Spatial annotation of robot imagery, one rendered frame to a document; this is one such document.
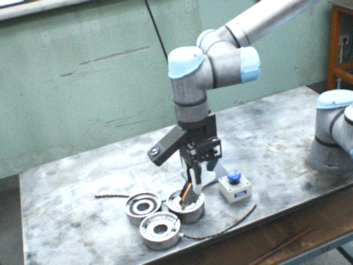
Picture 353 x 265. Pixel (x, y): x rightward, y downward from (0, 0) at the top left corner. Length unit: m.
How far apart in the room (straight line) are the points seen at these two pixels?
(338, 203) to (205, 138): 0.75
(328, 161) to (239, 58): 0.53
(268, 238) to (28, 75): 1.75
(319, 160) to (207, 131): 0.46
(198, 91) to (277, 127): 0.69
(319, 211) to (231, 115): 0.48
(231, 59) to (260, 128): 0.66
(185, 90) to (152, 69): 1.86
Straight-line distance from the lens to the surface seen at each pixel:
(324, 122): 1.19
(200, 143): 0.91
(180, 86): 0.83
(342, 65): 3.36
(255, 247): 1.37
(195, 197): 1.01
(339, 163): 1.25
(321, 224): 1.46
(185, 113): 0.85
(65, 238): 1.16
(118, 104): 2.71
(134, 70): 2.65
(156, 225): 1.07
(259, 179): 1.23
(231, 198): 1.14
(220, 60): 0.84
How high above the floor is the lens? 1.57
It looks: 32 degrees down
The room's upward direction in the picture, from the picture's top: 9 degrees counter-clockwise
